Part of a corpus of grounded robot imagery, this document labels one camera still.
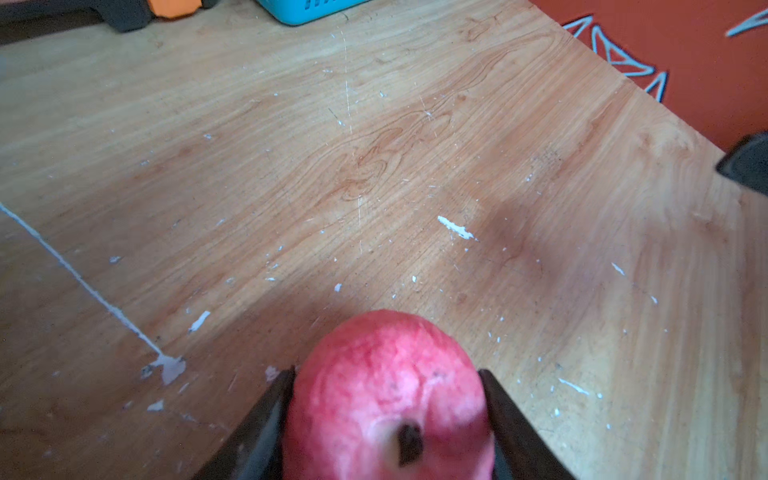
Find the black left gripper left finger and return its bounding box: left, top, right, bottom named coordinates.
left=193, top=367, right=296, bottom=480

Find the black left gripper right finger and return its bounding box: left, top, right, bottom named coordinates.
left=478, top=369, right=575, bottom=480

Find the netted apple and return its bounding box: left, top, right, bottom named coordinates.
left=282, top=310, right=494, bottom=479

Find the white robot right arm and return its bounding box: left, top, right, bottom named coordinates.
left=715, top=131, right=768, bottom=196

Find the teal basket with netted apples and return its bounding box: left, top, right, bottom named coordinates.
left=257, top=0, right=367, bottom=26

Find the orange plastic tool case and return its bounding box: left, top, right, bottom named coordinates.
left=1, top=0, right=219, bottom=33

